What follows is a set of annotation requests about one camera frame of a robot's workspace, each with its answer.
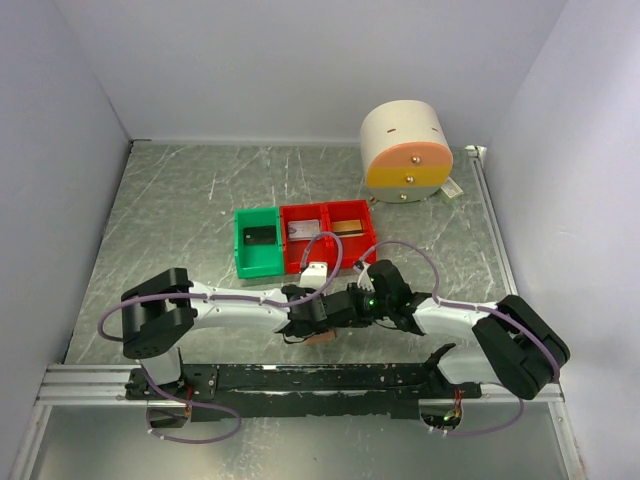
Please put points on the green plastic bin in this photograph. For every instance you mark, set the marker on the green plastic bin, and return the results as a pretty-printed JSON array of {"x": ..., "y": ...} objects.
[{"x": 260, "y": 260}]

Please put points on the brown leather card holder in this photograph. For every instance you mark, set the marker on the brown leather card holder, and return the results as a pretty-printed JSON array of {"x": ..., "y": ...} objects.
[{"x": 324, "y": 337}]

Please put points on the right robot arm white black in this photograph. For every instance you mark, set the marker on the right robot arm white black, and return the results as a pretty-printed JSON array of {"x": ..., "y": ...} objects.
[{"x": 515, "y": 346}]

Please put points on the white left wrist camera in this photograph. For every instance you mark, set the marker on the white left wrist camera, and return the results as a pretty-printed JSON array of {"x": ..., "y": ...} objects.
[{"x": 314, "y": 276}]

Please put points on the black card in green bin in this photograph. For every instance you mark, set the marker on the black card in green bin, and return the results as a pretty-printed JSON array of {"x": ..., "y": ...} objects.
[{"x": 260, "y": 235}]

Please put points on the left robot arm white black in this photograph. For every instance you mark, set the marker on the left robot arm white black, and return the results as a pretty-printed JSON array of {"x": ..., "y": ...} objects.
[{"x": 161, "y": 310}]

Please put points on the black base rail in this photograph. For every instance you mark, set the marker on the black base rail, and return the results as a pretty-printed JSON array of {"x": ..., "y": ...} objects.
[{"x": 263, "y": 391}]

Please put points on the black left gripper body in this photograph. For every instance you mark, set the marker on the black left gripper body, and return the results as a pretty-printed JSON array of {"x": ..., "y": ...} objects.
[{"x": 317, "y": 329}]

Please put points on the white corner bracket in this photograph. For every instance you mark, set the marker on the white corner bracket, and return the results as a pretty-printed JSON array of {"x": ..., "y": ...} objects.
[{"x": 476, "y": 151}]

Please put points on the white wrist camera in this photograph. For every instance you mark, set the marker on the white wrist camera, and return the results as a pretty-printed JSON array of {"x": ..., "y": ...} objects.
[
  {"x": 314, "y": 276},
  {"x": 364, "y": 281}
]

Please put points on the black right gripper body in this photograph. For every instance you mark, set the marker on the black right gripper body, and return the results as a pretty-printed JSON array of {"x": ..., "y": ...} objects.
[{"x": 367, "y": 305}]

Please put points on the silver purple card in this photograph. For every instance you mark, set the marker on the silver purple card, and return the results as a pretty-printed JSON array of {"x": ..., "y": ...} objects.
[{"x": 303, "y": 230}]

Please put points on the white round drawer cabinet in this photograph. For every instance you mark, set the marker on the white round drawer cabinet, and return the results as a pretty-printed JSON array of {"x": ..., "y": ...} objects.
[{"x": 405, "y": 155}]

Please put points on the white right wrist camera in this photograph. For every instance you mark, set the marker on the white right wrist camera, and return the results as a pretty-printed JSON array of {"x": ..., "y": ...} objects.
[{"x": 364, "y": 281}]

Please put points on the gold card in bin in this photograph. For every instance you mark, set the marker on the gold card in bin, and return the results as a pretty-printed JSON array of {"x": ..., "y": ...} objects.
[{"x": 348, "y": 228}]

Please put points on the small white green box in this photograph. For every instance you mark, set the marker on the small white green box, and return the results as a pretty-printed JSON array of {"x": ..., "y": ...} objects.
[{"x": 450, "y": 190}]

